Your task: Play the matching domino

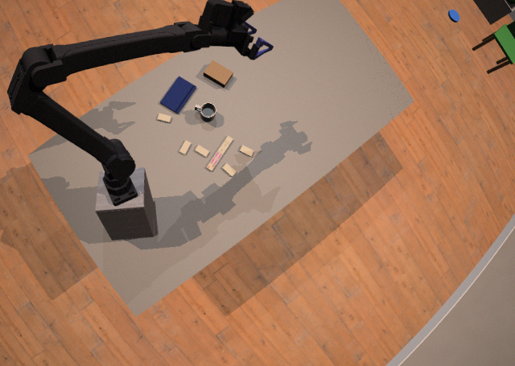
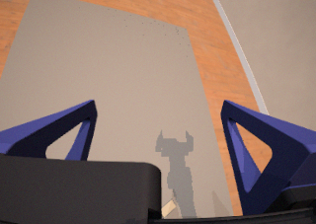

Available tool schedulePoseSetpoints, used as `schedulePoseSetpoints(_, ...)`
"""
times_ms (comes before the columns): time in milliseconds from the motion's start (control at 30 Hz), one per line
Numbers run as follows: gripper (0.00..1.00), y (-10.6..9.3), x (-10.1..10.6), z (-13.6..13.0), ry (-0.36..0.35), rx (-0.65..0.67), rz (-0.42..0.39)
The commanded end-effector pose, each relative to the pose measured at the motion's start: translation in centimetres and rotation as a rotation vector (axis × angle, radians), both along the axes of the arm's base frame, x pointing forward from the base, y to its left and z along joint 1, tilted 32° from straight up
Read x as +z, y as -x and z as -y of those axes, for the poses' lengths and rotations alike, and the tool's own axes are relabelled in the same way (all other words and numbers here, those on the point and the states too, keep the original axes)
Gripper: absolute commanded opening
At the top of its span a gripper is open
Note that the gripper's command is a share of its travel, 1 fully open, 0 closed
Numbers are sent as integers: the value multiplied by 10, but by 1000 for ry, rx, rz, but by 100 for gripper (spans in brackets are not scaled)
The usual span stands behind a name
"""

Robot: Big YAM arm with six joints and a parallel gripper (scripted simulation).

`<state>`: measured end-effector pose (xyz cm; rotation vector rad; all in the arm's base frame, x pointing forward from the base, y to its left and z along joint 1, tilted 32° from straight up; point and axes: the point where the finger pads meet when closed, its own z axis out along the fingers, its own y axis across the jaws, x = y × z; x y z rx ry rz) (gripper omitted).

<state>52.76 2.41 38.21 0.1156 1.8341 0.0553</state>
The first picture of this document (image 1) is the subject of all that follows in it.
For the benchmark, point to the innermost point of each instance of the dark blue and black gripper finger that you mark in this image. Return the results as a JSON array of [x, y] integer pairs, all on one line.
[[254, 30], [260, 42]]

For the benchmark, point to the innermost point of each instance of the dark blue notebook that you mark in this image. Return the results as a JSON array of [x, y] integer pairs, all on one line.
[[178, 94]]

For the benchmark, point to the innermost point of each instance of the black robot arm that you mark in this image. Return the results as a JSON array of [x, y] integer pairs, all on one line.
[[35, 70]]

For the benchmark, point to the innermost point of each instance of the grey mug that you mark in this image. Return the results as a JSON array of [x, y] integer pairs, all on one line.
[[208, 109]]

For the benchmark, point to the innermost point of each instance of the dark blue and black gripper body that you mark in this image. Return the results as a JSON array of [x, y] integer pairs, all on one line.
[[242, 48]]

